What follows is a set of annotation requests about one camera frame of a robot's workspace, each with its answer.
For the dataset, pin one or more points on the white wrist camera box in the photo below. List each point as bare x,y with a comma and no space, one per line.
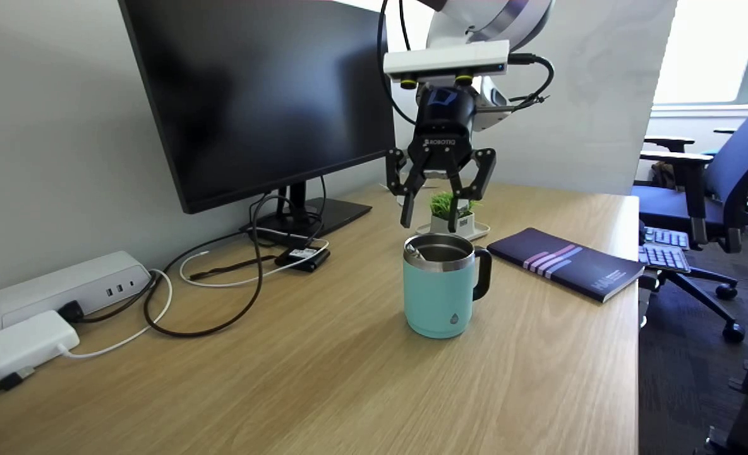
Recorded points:
446,58

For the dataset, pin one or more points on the white divider panel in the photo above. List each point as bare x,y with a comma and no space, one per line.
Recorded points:
603,92

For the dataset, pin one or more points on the small potted green plant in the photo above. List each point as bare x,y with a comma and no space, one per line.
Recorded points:
481,231

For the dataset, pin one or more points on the black computer monitor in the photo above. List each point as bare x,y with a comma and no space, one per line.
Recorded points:
256,92

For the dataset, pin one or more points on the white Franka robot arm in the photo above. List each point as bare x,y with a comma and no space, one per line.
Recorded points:
496,16

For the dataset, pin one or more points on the small green plant, white pot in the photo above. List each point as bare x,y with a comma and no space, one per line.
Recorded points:
441,206

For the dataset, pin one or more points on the white power adapter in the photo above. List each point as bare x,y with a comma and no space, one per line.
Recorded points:
20,345

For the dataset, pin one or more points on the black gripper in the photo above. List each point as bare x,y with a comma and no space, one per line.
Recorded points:
446,126

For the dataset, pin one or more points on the dark purple striped notebook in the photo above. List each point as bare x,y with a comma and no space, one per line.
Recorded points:
576,267

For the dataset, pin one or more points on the small black dongle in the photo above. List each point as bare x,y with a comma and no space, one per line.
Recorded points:
304,259

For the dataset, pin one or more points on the black monitor stand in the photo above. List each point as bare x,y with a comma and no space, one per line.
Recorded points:
323,216

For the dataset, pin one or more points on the white power strip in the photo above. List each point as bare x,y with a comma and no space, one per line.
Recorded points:
60,287

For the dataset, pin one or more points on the blue office chair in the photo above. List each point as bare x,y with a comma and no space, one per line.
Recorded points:
740,159

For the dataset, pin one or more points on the bright window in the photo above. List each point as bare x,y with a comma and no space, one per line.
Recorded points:
706,52

